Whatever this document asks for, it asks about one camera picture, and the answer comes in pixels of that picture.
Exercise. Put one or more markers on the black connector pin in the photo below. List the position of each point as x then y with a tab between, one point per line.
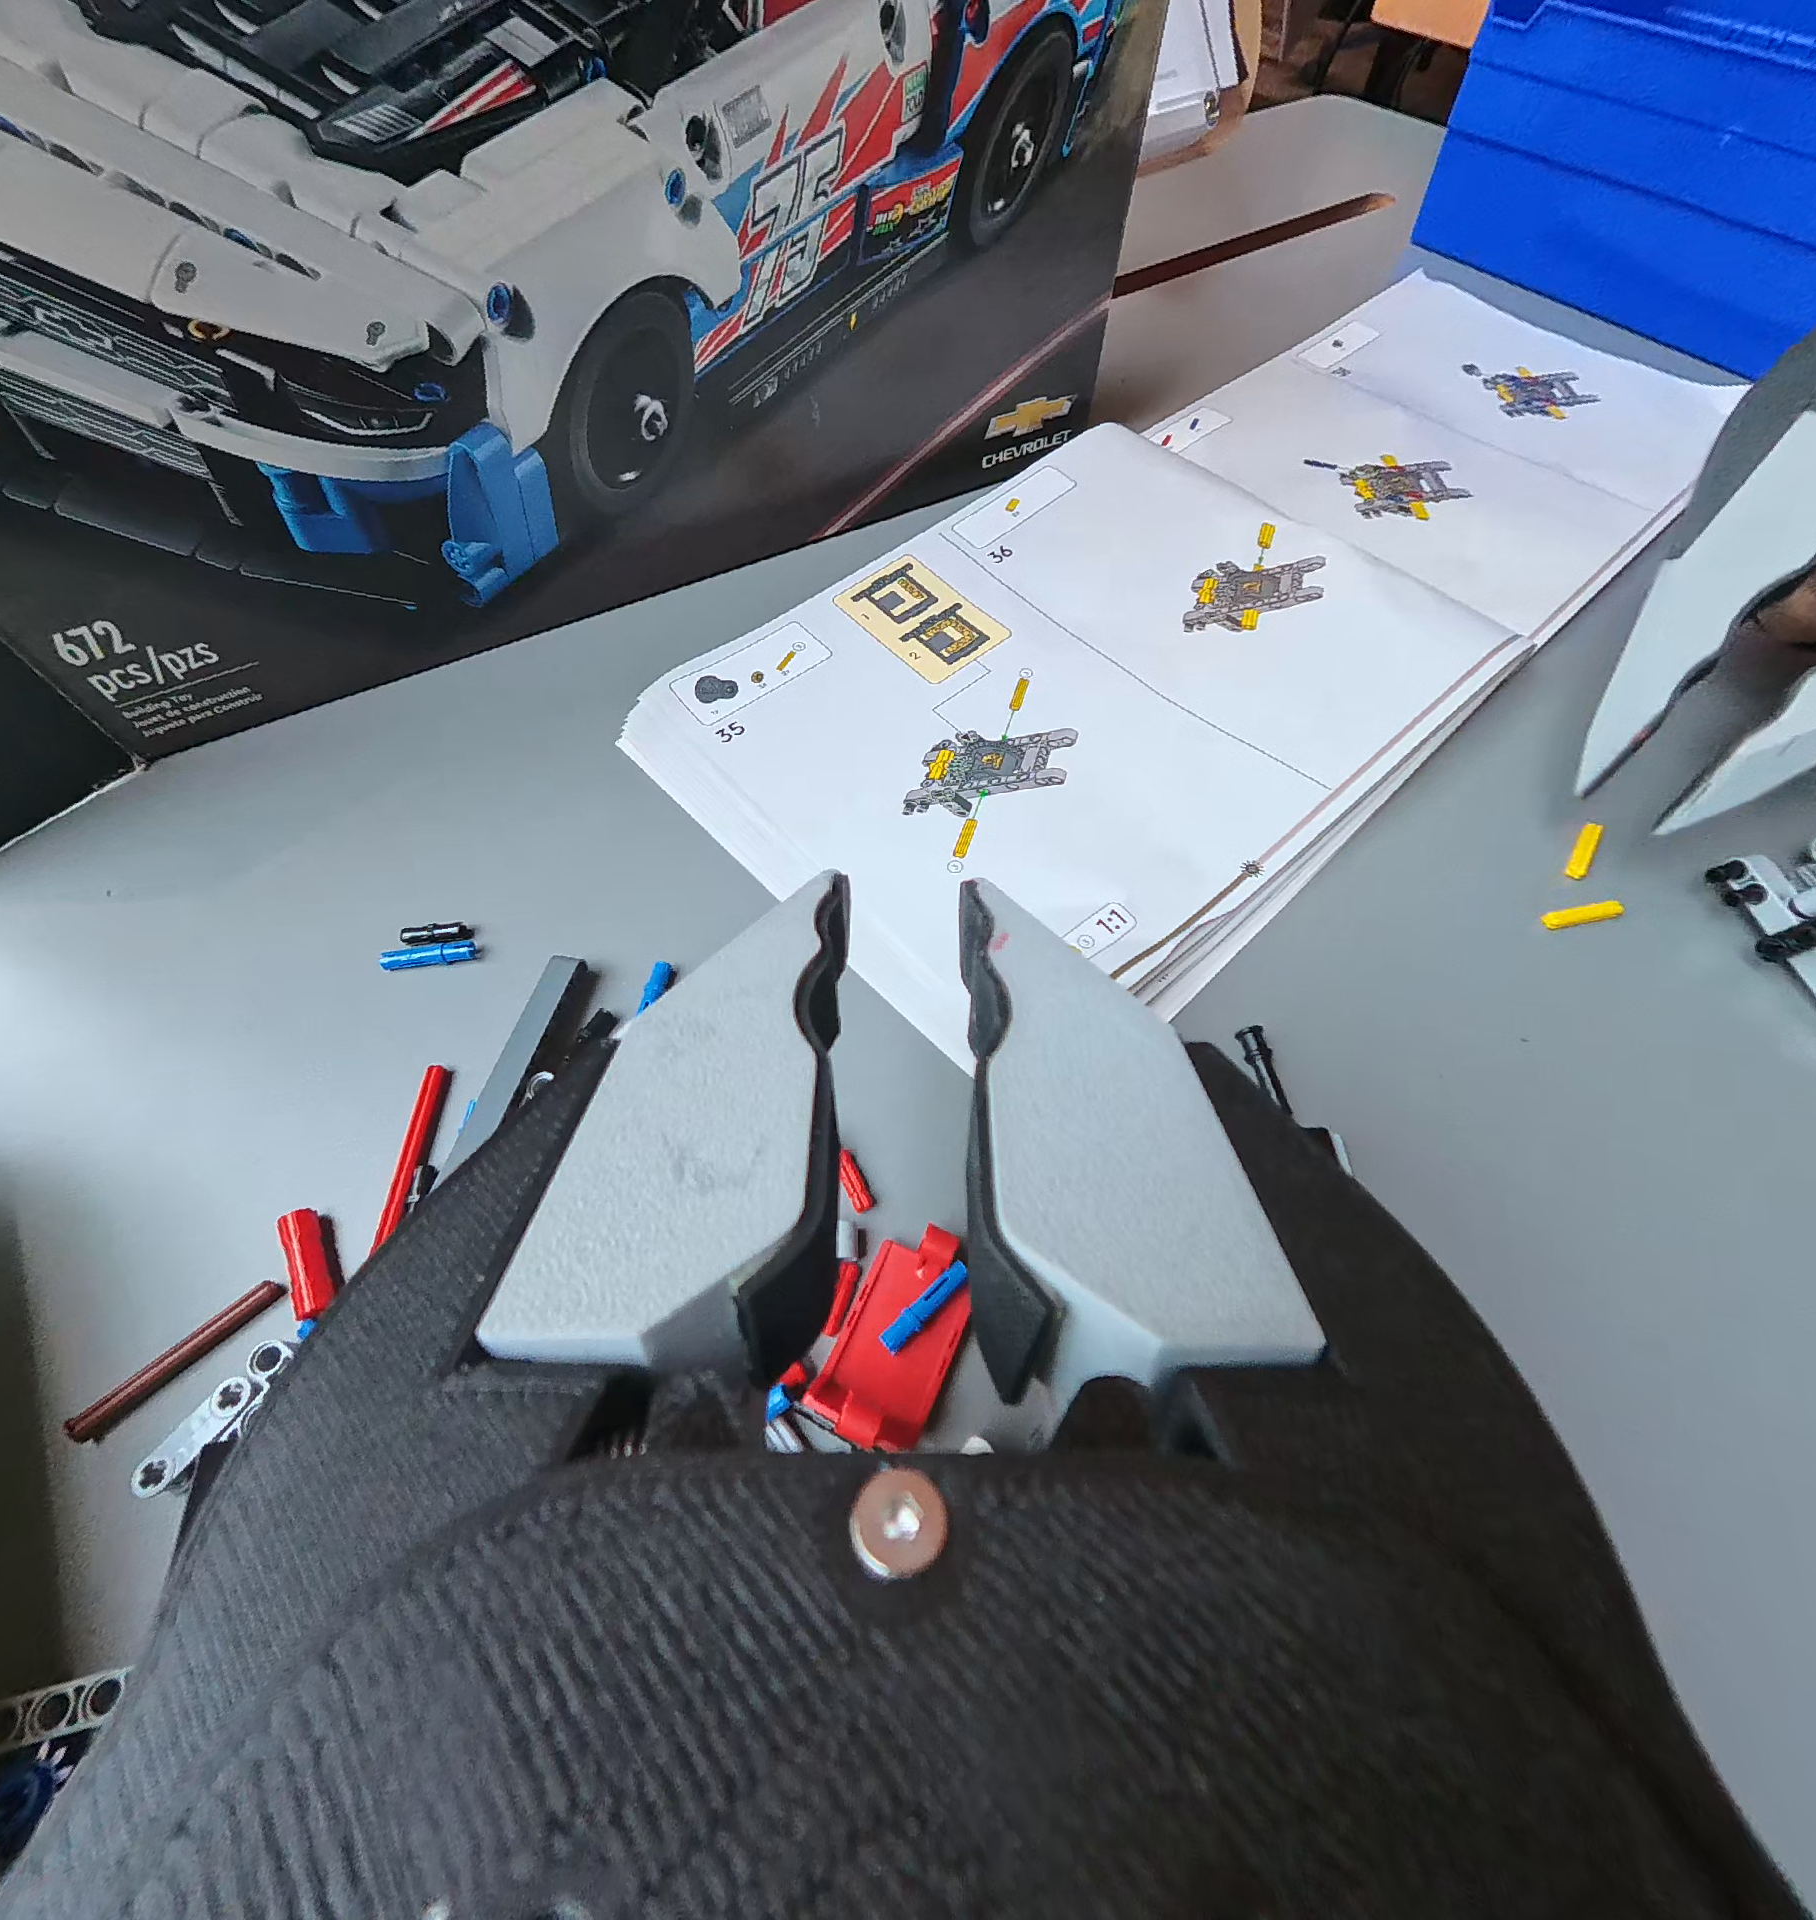
435	931
1257	1058

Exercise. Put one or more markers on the long red axle rod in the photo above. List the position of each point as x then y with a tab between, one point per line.
411	1155

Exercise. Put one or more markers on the short red axle connector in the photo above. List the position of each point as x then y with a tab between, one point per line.
307	1260

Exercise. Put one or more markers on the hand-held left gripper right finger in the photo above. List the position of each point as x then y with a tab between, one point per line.
1133	1184

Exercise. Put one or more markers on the white instruction booklet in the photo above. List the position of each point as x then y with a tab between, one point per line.
1149	720

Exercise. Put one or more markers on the yellow axle pin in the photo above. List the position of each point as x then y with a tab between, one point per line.
1582	915
1582	851

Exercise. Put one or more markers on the long dark grey beam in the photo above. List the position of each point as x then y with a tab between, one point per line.
527	1050

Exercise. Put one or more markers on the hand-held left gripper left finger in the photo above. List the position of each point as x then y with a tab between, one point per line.
653	1171

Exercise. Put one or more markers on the pile of small building pieces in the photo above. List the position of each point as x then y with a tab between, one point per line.
203	1426

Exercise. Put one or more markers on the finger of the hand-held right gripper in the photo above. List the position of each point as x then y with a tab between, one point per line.
1779	750
1704	601

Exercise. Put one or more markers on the blue storage bin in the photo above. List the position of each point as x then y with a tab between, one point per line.
1629	166

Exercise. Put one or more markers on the red panel piece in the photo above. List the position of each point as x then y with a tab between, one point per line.
877	1381

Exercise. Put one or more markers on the brown axle rod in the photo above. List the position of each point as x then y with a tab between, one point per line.
175	1360

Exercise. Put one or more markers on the race car set box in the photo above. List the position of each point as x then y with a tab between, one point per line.
924	450

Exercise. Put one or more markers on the blue connector pin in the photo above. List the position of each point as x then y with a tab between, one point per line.
427	955

